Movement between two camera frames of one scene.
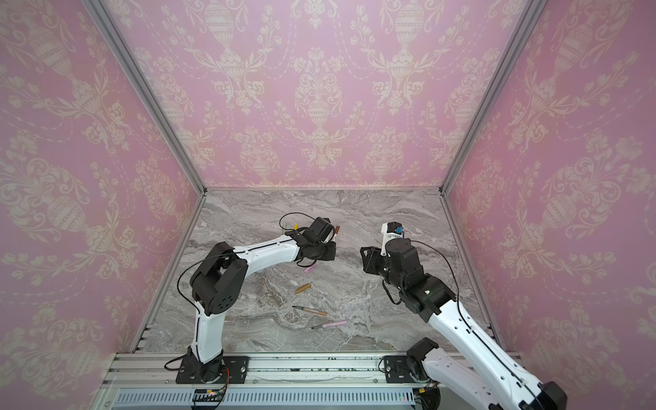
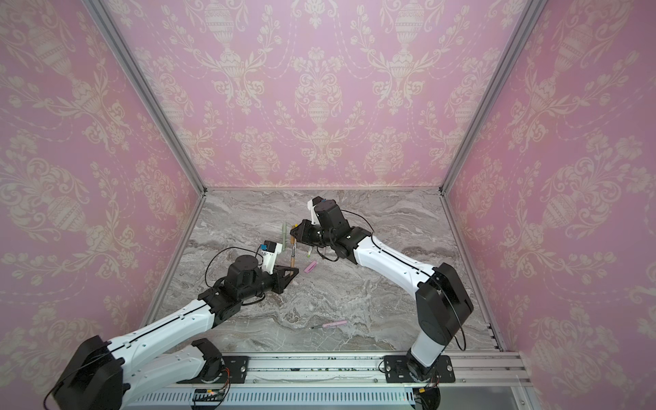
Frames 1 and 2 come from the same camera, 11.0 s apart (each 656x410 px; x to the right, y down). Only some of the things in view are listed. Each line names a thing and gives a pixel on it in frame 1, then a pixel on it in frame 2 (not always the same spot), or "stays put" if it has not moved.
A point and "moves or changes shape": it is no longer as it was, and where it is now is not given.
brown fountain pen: x=311 y=310 moves or changes shape
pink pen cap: x=308 y=269 stays put
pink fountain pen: x=330 y=324 stays put
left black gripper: x=330 y=254 -> x=280 y=280
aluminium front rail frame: x=158 y=371 stays put
